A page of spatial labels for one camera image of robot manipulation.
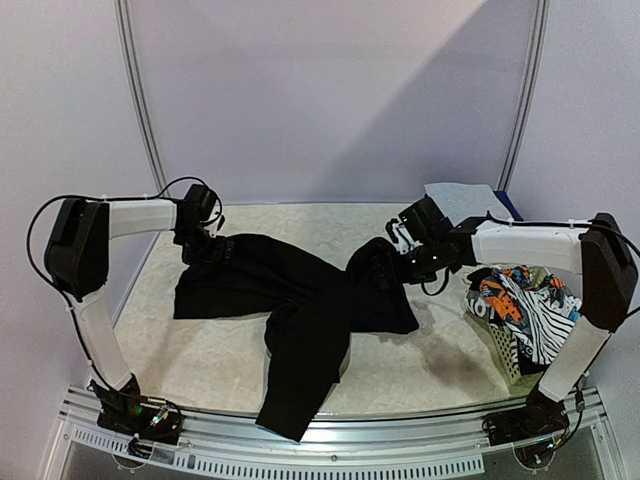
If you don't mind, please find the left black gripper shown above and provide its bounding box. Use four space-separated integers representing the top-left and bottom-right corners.
176 224 234 267

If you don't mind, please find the grey tank top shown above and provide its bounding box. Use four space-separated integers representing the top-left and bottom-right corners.
424 182 511 226

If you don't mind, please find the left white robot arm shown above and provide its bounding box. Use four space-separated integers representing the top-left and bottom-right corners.
44 183 224 391

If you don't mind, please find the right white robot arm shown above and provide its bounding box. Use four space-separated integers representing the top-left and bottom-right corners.
386 196 639 436

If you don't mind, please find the white perforated laundry basket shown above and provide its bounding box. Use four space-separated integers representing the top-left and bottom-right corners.
464 267 547 395

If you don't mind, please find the colourful graphic print garment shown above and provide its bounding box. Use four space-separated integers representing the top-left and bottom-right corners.
462 264 584 376

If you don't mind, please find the folded blue garment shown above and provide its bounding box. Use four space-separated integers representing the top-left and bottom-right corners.
494 191 523 221

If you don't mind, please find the black white striped garment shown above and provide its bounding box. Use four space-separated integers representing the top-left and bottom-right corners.
501 275 582 366

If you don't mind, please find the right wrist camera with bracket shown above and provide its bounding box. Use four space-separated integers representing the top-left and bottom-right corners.
385 218 411 254

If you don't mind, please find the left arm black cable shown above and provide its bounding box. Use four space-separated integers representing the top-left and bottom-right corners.
25 175 224 371

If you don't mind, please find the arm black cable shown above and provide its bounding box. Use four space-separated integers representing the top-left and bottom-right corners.
419 212 640 319
25 175 224 371

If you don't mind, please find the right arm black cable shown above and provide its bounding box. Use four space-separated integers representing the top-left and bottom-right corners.
419 212 640 319

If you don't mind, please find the aluminium front rail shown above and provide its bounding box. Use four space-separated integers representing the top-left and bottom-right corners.
42 387 631 479

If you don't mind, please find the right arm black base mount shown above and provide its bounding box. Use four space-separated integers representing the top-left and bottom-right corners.
482 387 585 450

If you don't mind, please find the right aluminium corner post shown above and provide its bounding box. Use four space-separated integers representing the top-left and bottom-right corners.
496 0 550 191

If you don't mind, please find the aluminium corner post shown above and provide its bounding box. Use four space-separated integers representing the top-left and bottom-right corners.
114 0 169 191
496 0 550 191

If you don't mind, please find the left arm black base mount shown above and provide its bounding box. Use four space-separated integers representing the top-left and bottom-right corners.
90 377 184 445

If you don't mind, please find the left aluminium corner post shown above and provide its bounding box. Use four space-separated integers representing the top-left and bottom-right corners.
114 0 169 191

